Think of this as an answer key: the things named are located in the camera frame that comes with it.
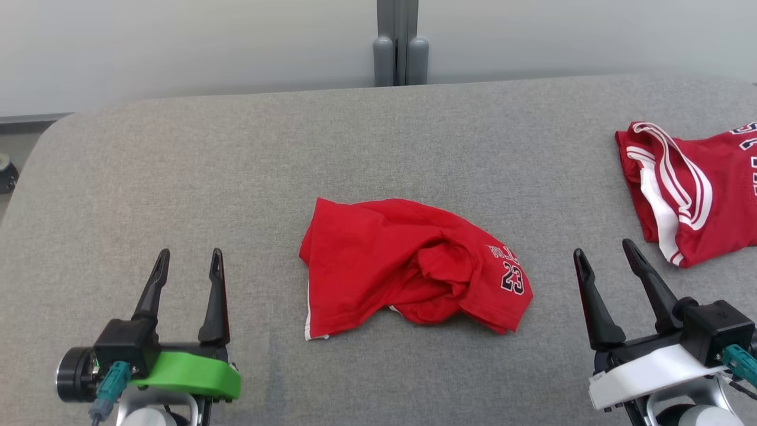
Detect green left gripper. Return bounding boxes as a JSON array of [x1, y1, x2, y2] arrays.
[[56, 248, 242, 403]]

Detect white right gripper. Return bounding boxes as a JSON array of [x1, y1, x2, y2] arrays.
[[572, 238, 728, 412]]

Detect red jersey with white trim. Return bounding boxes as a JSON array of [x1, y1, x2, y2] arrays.
[[615, 121, 757, 268]]

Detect red shorts with number 23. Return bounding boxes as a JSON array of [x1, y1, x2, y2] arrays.
[[299, 197, 534, 341]]

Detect black cable with teal connector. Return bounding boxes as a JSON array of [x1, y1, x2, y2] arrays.
[[89, 361, 132, 426]]

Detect grey vertical post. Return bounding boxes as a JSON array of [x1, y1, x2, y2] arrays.
[[373, 0, 429, 87]]

